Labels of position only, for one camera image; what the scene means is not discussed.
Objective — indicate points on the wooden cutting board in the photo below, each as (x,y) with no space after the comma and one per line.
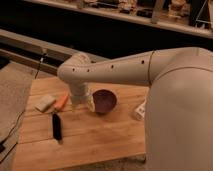
(87,137)

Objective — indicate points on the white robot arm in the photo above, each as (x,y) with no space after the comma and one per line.
(179,105)

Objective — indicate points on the dark purple bowl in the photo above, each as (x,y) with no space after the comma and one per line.
(104,100)

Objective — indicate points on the cluttered background shelf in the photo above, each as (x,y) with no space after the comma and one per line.
(156,22)

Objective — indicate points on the small white box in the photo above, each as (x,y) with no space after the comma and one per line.
(140,111)

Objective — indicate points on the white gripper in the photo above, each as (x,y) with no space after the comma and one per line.
(81,98)

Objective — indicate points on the orange carrot toy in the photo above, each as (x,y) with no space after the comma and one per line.
(61,102)

